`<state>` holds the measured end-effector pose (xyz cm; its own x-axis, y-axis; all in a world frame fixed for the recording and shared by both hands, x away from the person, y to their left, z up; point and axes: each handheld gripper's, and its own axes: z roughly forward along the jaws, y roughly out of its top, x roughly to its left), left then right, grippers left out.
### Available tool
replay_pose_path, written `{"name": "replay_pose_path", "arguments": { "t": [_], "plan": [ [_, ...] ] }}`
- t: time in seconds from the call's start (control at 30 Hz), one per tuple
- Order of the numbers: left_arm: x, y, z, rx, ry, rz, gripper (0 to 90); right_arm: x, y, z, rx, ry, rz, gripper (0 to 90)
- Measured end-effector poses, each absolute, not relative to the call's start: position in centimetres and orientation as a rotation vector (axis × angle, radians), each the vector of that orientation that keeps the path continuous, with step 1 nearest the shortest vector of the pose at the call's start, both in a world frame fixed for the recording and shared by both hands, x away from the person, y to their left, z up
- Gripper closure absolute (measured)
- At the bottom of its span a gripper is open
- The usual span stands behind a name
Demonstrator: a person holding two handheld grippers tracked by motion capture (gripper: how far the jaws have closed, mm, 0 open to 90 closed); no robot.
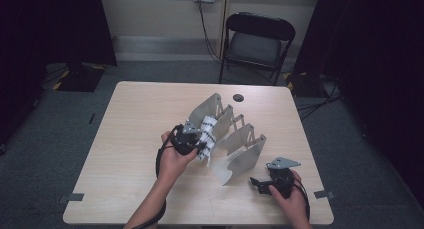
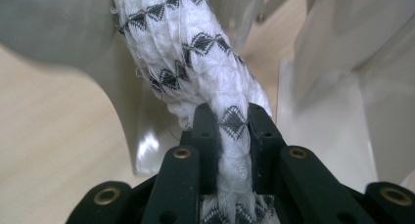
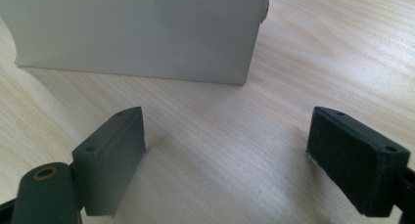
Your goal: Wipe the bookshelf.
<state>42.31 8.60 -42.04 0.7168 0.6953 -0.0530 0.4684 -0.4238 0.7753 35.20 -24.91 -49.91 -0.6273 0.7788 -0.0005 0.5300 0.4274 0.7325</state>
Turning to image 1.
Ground black curtain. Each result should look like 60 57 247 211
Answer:
293 0 424 200
0 0 118 147

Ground black floor cables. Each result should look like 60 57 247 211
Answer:
294 73 343 122

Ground person's right hand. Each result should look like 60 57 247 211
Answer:
268 170 309 224

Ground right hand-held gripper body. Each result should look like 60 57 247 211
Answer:
265 156 302 199

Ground person's left hand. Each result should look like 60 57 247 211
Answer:
159 131 199 183

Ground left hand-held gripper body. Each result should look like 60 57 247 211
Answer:
170 120 203 157

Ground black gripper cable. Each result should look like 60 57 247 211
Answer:
131 123 184 229
293 178 311 221

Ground black stand base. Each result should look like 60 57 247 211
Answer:
53 62 107 93

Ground black wall socket cable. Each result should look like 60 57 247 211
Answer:
196 0 223 65

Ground black folding chair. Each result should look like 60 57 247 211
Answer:
218 11 297 87

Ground white black-striped cloth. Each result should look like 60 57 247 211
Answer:
196 114 219 162

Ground grey metal divider rack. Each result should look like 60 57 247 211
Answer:
188 92 268 187

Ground beige wall conduit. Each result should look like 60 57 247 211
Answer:
218 0 232 58

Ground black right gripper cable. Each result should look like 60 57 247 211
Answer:
293 178 311 221

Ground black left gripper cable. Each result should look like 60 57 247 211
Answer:
131 123 184 229

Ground grey tape strip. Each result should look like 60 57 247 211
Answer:
57 192 85 204
313 190 335 200

